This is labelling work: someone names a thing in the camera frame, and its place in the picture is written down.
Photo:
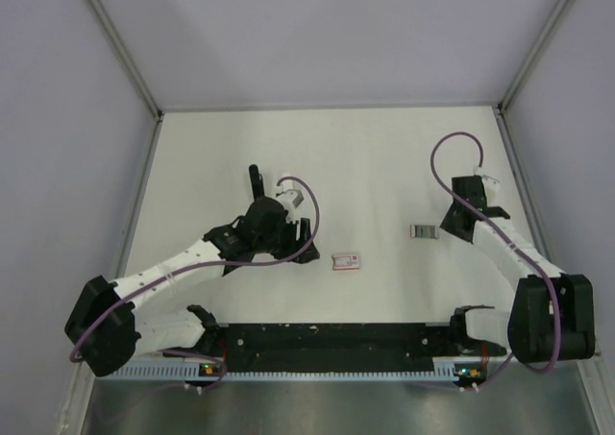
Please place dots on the aluminium frame right post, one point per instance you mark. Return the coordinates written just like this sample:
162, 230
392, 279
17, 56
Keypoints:
546, 34

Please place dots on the red white staple box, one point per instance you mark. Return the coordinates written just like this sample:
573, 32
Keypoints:
345, 262

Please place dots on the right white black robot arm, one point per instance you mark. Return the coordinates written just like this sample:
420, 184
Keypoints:
549, 307

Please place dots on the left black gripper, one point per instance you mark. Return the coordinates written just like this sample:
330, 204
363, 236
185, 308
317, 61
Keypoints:
292, 248

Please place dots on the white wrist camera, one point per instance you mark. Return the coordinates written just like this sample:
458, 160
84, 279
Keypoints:
290, 197
491, 184

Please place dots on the aluminium frame post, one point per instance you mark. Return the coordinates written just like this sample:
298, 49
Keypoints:
546, 34
124, 57

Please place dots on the grey slotted cable duct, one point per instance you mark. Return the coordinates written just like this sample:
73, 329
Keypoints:
439, 370

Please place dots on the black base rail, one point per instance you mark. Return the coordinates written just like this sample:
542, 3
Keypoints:
319, 348

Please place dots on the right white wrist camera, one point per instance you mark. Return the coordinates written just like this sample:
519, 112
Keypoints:
491, 184

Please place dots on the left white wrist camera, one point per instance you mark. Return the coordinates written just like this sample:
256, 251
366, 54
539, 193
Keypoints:
290, 197

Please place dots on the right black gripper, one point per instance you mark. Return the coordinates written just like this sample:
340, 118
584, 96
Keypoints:
449, 225

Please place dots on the black stapler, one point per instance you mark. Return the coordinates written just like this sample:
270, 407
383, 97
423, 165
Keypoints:
256, 182

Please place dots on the aluminium frame left post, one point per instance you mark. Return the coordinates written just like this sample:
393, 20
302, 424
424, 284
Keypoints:
124, 57

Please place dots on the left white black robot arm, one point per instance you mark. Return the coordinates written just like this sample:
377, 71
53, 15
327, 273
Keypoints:
116, 320

